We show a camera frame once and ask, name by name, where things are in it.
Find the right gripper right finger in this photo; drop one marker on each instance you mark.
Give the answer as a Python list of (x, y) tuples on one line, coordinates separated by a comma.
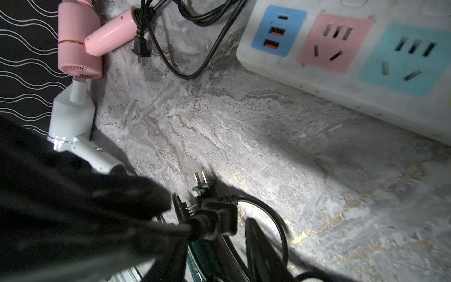
[(263, 262)]

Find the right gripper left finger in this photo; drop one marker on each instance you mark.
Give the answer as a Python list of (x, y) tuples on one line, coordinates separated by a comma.
[(61, 222)]

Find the black cord white back dryer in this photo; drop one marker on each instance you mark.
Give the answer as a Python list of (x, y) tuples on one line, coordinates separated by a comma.
[(187, 34)]

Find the white multicolour power strip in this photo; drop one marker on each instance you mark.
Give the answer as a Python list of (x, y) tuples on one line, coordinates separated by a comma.
[(387, 59)]

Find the green dryer in front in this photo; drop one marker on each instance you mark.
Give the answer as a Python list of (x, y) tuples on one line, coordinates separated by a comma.
[(211, 262)]

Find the white dryer front left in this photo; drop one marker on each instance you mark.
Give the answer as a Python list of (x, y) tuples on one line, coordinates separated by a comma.
[(70, 128)]

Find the pink hair dryer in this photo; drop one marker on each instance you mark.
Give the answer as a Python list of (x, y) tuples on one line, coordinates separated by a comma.
[(83, 40)]

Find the black cord pink dryer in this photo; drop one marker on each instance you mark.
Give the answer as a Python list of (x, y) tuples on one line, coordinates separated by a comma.
[(140, 48)]

